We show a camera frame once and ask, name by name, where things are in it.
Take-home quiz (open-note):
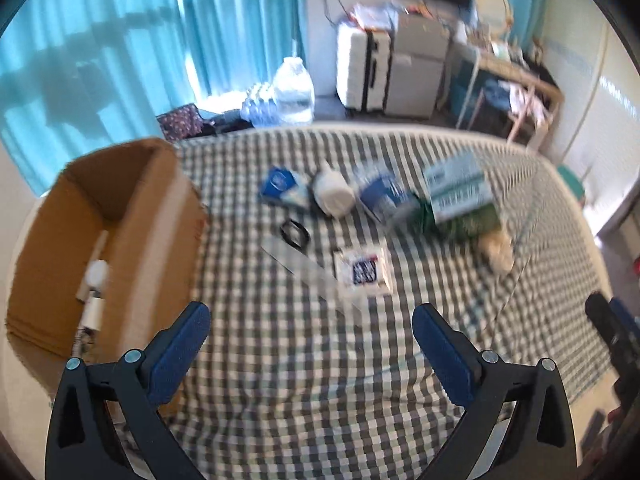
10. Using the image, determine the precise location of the beige plush item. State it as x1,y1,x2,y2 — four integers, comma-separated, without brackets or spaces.
477,230,514,275

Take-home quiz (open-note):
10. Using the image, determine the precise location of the small white blue packet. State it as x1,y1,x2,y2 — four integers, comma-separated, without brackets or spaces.
333,244,395,297

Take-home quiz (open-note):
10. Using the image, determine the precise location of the brown cardboard box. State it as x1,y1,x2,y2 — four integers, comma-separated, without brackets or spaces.
6,138,207,396

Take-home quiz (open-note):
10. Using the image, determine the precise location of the teal window curtain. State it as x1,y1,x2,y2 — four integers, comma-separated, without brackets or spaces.
1,0,306,194

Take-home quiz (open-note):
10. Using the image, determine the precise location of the black hair tie ring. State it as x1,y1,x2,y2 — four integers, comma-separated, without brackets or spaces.
278,218,312,253

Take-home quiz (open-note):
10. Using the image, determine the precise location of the clear plastic ruler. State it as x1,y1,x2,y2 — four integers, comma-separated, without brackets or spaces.
260,236,361,318

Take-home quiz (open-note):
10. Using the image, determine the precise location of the pack of water bottles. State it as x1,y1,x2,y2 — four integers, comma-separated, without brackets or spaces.
240,82,280,128

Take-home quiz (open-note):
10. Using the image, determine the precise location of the blue label clear packet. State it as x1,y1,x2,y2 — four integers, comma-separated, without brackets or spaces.
352,162,419,228

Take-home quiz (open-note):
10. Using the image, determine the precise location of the white tube bottle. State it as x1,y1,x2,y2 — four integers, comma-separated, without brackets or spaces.
76,259,110,332

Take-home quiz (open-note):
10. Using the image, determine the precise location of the round white mirror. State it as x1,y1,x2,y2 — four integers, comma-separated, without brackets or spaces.
475,0,514,40

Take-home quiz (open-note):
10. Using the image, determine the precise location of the grey mini fridge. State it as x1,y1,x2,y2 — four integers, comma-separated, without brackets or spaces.
384,13,450,118

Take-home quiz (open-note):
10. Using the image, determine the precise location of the large clear water jug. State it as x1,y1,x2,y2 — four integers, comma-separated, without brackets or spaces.
272,56,314,126

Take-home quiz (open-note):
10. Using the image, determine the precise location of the blue tissue pack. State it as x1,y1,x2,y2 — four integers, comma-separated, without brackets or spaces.
259,167,310,210

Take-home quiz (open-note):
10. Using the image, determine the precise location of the white suitcase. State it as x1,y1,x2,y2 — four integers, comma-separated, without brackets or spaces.
335,22,392,113

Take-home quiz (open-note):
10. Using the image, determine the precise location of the dark patterned bag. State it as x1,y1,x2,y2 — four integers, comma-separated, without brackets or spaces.
156,103,204,142

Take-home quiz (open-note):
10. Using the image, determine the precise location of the white plastic jar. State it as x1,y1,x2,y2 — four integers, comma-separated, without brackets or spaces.
311,160,356,219

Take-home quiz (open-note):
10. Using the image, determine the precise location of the wooden desk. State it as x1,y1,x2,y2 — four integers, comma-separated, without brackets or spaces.
446,41,565,152

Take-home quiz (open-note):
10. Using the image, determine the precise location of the green white carton box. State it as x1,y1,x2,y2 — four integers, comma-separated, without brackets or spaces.
414,151,502,240

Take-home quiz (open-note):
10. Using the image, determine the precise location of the wooden chair with clothes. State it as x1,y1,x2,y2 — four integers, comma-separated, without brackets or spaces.
468,79,552,145

